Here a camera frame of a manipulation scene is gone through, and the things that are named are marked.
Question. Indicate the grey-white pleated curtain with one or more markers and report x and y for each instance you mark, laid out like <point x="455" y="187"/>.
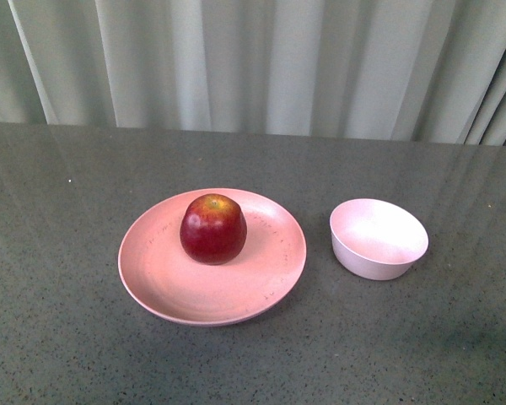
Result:
<point x="431" y="71"/>

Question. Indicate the pale pink bowl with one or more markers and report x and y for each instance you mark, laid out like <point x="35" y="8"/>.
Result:
<point x="375" y="239"/>

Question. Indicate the red apple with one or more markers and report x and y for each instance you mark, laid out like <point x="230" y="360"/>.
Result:
<point x="213" y="230"/>

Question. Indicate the pink round plate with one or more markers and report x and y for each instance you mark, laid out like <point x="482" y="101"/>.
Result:
<point x="160" y="277"/>

